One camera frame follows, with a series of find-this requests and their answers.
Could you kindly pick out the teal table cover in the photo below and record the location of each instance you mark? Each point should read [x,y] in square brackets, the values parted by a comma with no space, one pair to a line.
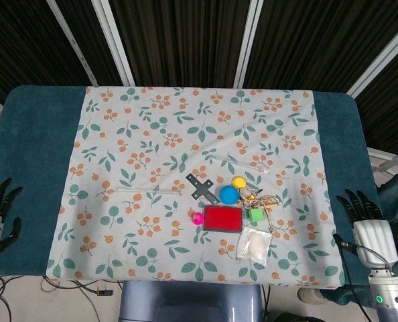
[28,167]

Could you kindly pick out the floral patterned tablecloth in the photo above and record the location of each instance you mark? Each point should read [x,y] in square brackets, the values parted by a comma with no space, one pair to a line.
[195,174]

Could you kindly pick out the blue ball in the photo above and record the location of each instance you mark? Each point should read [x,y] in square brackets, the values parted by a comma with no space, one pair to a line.
[228,194]

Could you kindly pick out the clear plastic bag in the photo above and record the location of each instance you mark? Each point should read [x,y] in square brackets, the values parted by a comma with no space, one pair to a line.
[254,245]

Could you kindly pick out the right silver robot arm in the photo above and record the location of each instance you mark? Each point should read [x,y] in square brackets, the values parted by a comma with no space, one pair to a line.
[390,295]

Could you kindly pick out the red rectangular pad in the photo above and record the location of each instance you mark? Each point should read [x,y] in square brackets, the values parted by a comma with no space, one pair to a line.
[223,218]

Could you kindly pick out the black metal cross bracket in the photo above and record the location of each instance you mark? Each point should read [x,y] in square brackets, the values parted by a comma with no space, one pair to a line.
[201,190]

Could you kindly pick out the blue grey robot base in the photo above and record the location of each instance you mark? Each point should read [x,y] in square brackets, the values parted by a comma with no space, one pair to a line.
[190,302]

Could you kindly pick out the clear glass tube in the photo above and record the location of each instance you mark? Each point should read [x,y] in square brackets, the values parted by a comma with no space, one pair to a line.
[241,162]
[148,190]

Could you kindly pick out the yellow ball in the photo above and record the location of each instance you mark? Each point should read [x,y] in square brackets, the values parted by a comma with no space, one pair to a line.
[238,183]

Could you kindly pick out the white shoe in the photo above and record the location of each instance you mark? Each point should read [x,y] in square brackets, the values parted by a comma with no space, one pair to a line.
[310,296]

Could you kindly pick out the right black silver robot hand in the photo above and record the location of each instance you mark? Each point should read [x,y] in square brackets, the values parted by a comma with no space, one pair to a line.
[373,234]

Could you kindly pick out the green cube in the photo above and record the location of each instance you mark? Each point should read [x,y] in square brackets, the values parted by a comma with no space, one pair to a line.
[256,214]

